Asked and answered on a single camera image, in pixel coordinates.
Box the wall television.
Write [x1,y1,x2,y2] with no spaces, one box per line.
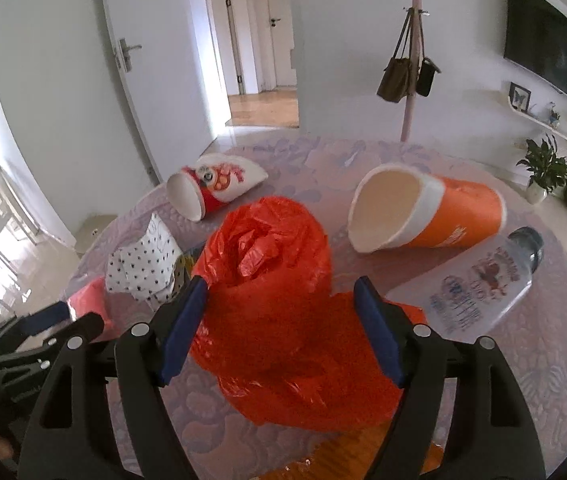
[503,0,567,113]

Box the white open door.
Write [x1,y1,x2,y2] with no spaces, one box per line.
[99,0,230,188]

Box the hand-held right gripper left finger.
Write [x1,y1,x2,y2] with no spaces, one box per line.
[17,276,210,480]

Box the red printed paper cup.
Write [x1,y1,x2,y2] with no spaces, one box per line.
[166,154,269,222]

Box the butterfly picture frame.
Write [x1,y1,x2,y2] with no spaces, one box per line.
[508,81,533,113]

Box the clear plastic bottle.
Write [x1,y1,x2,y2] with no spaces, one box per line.
[386,226,545,337]

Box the small black bag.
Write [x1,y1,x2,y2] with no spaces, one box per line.
[415,57,442,98]

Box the orange paper cup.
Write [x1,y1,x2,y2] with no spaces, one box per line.
[348,164,508,253]

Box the potted green plant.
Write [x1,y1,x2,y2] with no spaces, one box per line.
[516,135,567,206]

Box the brown handbag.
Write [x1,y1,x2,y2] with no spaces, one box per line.
[376,10,421,103]

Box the pink coat stand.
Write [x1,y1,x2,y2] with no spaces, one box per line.
[391,0,430,143]

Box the polka dot crumpled paper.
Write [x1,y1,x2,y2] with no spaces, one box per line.
[106,212,184,306]

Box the orange plastic bag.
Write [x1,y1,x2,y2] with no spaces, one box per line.
[66,196,429,433]

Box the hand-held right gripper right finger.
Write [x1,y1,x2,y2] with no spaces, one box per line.
[353,276,548,480]

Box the white wall shelf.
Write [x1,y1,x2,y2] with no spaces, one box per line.
[496,80,567,152]

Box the silver door handle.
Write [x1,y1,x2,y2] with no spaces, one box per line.
[118,37,143,72]

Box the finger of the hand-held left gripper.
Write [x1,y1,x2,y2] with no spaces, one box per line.
[0,312,106,378]
[0,301,73,357]

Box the white closed door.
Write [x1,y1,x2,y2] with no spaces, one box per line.
[256,0,298,92]

